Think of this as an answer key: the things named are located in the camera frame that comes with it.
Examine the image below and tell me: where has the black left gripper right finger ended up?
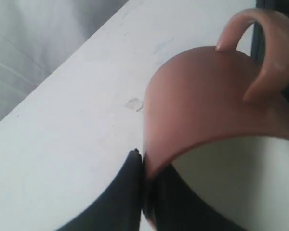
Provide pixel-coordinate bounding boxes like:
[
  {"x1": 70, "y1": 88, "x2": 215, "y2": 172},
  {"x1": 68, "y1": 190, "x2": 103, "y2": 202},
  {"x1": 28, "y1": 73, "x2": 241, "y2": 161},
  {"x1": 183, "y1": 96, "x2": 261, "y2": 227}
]
[{"x1": 142, "y1": 163, "x2": 210, "y2": 231}]

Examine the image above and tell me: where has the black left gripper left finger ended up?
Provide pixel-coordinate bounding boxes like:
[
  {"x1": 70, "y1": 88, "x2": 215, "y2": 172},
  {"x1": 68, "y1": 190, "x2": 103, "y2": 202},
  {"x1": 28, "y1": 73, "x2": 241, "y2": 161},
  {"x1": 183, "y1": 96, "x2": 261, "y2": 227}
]
[{"x1": 59, "y1": 149, "x2": 143, "y2": 231}]

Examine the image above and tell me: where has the pink ceramic mug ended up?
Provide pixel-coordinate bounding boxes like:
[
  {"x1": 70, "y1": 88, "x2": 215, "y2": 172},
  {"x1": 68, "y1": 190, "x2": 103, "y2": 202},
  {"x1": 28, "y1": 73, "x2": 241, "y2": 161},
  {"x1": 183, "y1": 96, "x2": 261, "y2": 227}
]
[{"x1": 143, "y1": 8, "x2": 289, "y2": 231}]

